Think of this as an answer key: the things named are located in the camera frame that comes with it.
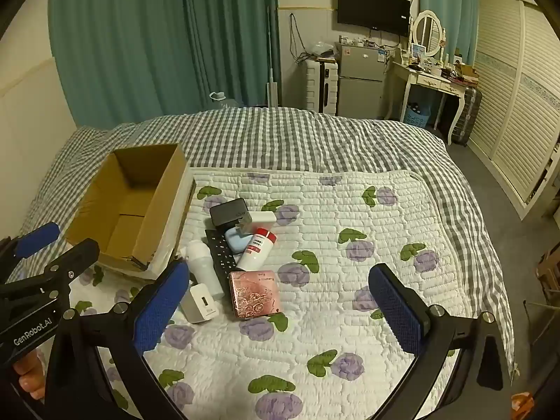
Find oval white mirror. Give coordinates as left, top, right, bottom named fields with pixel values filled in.
left=412, top=10, right=442, bottom=58

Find wooden chair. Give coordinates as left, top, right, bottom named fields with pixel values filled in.
left=523, top=245, right=560, bottom=311

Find grey checked duvet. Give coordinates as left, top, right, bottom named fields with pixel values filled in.
left=9, top=107, right=517, bottom=377

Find wide green curtain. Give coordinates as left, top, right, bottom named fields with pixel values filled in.
left=48, top=0, right=281, bottom=127

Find brown cardboard box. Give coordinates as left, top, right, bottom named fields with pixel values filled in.
left=65, top=143, right=197, bottom=281

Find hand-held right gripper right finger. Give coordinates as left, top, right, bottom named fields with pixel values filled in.
left=368, top=263, right=504, bottom=420

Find white bottle with red cap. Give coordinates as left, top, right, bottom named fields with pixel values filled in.
left=235, top=227, right=278, bottom=272

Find person's left hand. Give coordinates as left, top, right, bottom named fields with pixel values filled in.
left=12, top=352, right=47, bottom=401

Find small silver fridge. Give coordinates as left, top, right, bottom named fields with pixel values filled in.
left=335, top=41, right=388, bottom=119

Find clear water jug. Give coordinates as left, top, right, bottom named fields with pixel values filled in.
left=209, top=92, right=239, bottom=108

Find black wall cables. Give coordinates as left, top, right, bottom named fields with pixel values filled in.
left=289, top=13, right=316, bottom=64

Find white cube charger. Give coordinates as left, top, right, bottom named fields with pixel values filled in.
left=180, top=283, right=218, bottom=324

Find clear plastic bag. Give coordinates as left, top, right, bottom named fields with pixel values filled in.
left=308, top=40, right=335, bottom=58

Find dark checked suitcase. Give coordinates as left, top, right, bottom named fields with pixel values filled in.
left=450, top=86, right=483, bottom=147

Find light blue earbuds case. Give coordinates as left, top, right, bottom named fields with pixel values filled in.
left=224, top=227, right=253, bottom=254

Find cream louvred wardrobe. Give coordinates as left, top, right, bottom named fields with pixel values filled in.
left=470, top=0, right=560, bottom=217

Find black remote control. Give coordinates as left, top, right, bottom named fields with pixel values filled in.
left=205, top=229, right=239, bottom=302

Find white dressing table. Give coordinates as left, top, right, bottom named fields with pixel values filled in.
left=385, top=59, right=467, bottom=145

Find white rectangular box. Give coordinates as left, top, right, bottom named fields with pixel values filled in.
left=236, top=212, right=276, bottom=235

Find black power adapter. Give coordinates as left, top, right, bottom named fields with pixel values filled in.
left=209, top=198, right=250, bottom=228

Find white mop pole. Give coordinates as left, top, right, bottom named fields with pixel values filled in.
left=265, top=6, right=281, bottom=108

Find orange packet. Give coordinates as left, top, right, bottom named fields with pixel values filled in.
left=511, top=391, right=535, bottom=420

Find narrow green curtain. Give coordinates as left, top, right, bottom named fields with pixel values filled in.
left=419, top=0, right=477, bottom=64

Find black wall television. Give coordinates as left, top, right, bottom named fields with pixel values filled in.
left=337, top=0, right=412, bottom=37

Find blue plastic basket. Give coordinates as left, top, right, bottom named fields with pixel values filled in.
left=403, top=105, right=432, bottom=130

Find pink patterned box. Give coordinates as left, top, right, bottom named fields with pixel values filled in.
left=228, top=270, right=283, bottom=319

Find plain white bottle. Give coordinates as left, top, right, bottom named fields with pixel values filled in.
left=181, top=241, right=225, bottom=297

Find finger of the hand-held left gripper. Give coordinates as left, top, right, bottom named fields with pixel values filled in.
left=0, top=222, right=61, bottom=281
left=0, top=238, right=100, bottom=305

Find white ribbed suitcase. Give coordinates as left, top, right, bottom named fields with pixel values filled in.
left=305, top=58, right=340, bottom=114

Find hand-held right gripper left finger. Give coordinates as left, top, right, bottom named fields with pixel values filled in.
left=44, top=261, right=191, bottom=420

